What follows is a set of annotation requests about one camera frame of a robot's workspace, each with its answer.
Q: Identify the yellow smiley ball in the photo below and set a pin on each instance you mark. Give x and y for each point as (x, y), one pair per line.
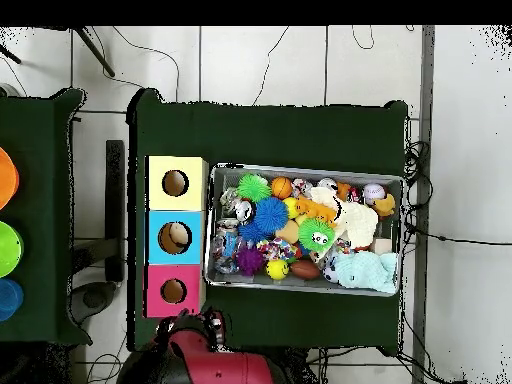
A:
(276, 270)

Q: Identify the cream knitted cloth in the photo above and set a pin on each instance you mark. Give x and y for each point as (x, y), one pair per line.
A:
(360, 224)

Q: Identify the small orange basketball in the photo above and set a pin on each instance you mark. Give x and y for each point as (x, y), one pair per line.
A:
(281, 188)

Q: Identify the green bowl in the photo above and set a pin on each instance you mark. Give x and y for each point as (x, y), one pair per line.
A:
(10, 250)

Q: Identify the orange toy building block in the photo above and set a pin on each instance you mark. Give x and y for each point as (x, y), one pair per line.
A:
(316, 208)

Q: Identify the green spiky ball with eyes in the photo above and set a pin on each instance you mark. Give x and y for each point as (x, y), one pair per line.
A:
(310, 232)

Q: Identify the light blue knitted cloth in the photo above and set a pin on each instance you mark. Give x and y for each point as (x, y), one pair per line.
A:
(364, 272)

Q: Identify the wooden box with three holes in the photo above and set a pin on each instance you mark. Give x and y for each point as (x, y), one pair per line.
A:
(188, 200)

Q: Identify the black upright panel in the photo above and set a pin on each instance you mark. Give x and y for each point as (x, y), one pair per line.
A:
(115, 208)

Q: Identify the white baseball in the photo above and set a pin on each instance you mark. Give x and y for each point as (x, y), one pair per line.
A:
(374, 192)

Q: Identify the crushed clear plastic bottle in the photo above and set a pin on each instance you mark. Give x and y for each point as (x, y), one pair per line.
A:
(228, 246)

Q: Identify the dark green tablecloth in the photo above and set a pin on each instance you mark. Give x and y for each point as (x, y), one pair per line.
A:
(280, 132)
(40, 120)

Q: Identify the plain green spiky ball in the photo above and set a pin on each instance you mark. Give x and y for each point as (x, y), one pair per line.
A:
(253, 187)

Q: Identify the purple spiky ball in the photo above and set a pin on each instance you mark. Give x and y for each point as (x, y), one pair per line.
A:
(249, 260)

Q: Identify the orange bowl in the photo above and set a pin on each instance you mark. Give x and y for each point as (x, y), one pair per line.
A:
(8, 178)

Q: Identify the black tripod leg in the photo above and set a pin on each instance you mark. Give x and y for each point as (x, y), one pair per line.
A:
(94, 52)

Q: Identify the large blue spiky ball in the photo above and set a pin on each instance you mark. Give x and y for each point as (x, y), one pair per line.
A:
(271, 214)

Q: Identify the blue bowl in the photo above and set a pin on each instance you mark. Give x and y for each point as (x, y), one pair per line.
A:
(10, 300)

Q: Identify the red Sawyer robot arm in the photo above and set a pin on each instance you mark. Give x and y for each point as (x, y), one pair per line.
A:
(224, 368)

